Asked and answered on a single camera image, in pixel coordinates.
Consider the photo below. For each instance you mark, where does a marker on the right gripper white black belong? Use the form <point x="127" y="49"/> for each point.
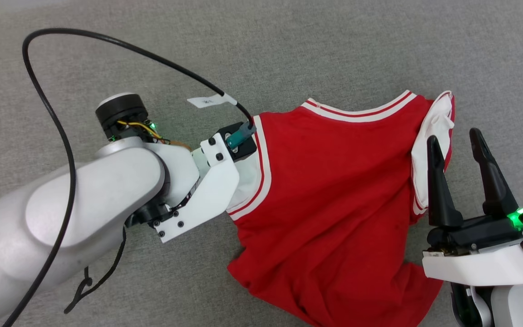
<point x="479" y="268"/>

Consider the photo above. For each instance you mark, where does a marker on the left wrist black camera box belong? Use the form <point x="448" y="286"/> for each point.
<point x="245" y="147"/>

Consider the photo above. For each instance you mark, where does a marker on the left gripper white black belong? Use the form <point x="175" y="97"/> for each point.
<point x="211" y="190"/>

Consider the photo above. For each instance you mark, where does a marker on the red white-trimmed jersey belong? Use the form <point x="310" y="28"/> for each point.
<point x="334" y="190"/>

